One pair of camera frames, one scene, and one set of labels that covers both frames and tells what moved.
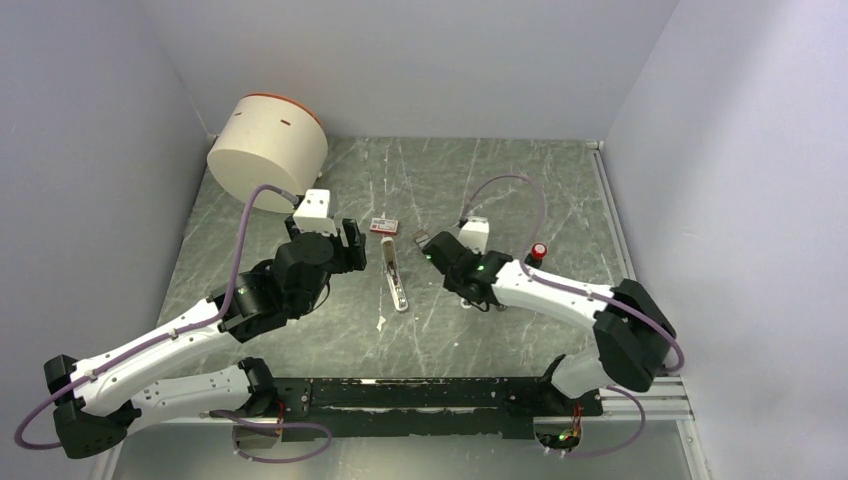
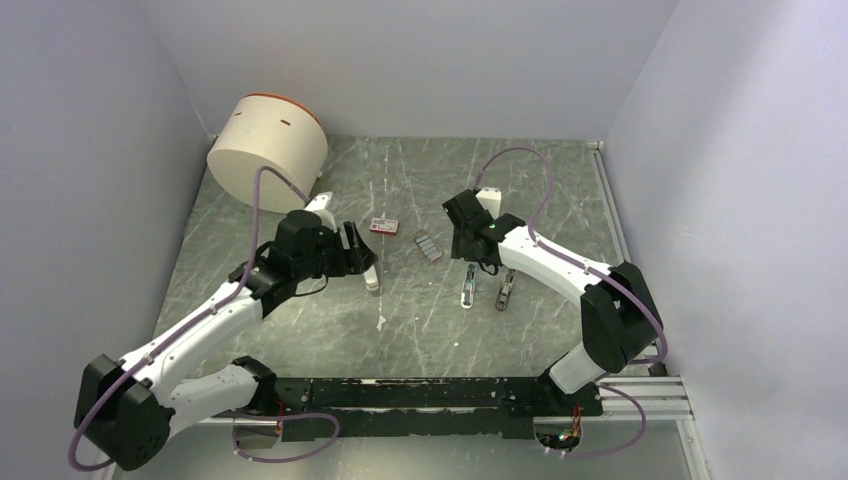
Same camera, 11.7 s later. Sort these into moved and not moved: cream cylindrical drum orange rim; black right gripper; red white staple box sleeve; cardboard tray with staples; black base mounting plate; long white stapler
Moved: black right gripper; long white stapler
Not moved: black base mounting plate; red white staple box sleeve; cream cylindrical drum orange rim; cardboard tray with staples
